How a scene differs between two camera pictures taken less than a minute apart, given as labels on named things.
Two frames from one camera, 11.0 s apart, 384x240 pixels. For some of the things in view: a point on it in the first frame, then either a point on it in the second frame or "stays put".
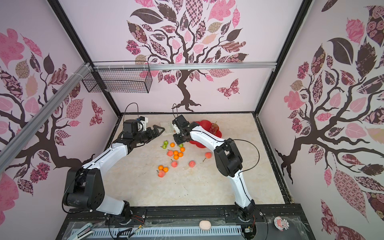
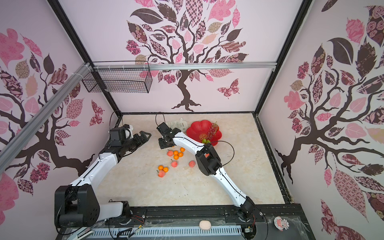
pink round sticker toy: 281,224 stays put
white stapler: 83,233 stays put
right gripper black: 179,141 → 162,146
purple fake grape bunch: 214,128 stays put
